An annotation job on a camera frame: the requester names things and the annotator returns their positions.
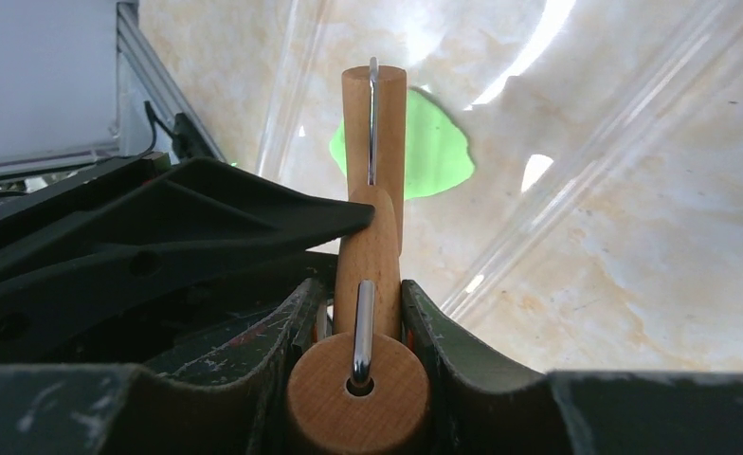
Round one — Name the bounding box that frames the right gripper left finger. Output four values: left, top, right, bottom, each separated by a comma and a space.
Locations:
0, 279, 326, 454

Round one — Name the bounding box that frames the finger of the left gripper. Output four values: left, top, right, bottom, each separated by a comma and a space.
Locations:
0, 163, 374, 292
0, 251, 337, 364

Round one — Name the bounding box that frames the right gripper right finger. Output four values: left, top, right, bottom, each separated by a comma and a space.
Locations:
401, 280, 743, 454

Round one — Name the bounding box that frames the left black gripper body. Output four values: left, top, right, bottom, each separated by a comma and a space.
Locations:
0, 152, 233, 249

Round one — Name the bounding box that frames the wooden double-ended roller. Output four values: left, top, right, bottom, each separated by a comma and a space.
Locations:
285, 58, 430, 454

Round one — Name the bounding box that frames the green dough lump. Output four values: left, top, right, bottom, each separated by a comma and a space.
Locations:
328, 86, 477, 202

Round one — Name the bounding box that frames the clear plastic tray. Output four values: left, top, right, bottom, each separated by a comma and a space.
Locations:
257, 1, 743, 319

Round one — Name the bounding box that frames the aluminium frame rail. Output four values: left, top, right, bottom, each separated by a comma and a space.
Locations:
0, 0, 228, 183

